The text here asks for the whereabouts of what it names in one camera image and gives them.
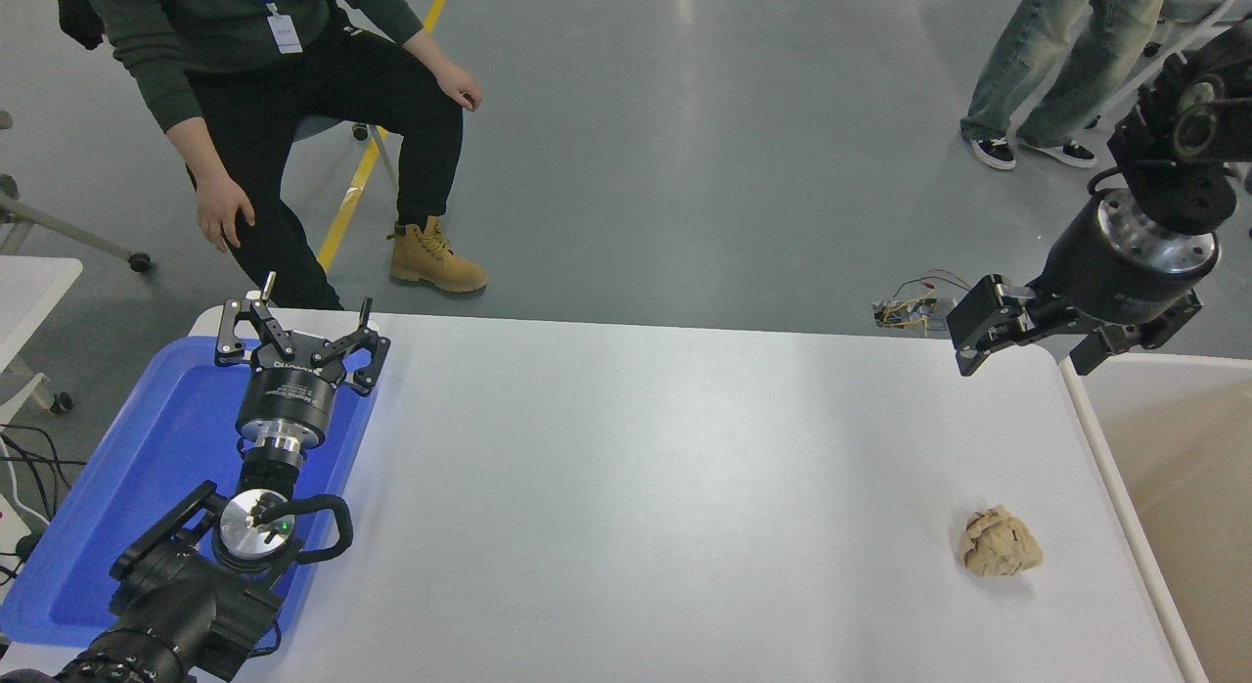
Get large pale bin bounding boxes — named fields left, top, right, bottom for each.
left=1061, top=355, right=1252, bottom=683

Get seated person's right hand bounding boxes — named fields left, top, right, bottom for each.
left=196, top=169, right=257, bottom=253

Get tan paper ball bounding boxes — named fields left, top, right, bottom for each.
left=957, top=505, right=1044, bottom=574

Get black hanging cloth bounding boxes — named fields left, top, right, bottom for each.
left=54, top=0, right=107, bottom=51

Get standing person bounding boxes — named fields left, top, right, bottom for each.
left=959, top=0, right=1199, bottom=171

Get blue plastic tray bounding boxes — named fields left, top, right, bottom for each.
left=0, top=336, right=382, bottom=650

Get seated person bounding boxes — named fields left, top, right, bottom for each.
left=83, top=0, right=488, bottom=312

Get white swivel chair grey seat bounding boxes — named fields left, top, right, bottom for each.
left=1081, top=0, right=1243, bottom=131

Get white side table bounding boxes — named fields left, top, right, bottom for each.
left=0, top=255, right=84, bottom=415

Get seated person's left hand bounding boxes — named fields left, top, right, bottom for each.
left=430, top=62, right=484, bottom=114

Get grey chair base with caster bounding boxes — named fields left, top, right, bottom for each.
left=0, top=111, right=155, bottom=275

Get black floor cables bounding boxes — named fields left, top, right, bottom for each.
left=0, top=424, right=77, bottom=586

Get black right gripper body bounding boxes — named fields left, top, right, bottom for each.
left=1035, top=199, right=1214, bottom=328

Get white frame chair with casters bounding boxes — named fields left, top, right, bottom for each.
left=293, top=114, right=402, bottom=193

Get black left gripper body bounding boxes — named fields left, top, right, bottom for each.
left=238, top=355, right=345, bottom=439

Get white power strip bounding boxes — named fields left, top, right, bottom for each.
left=0, top=492, right=30, bottom=567

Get circuit board with coloured wires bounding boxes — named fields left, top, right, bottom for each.
left=873, top=270, right=972, bottom=332

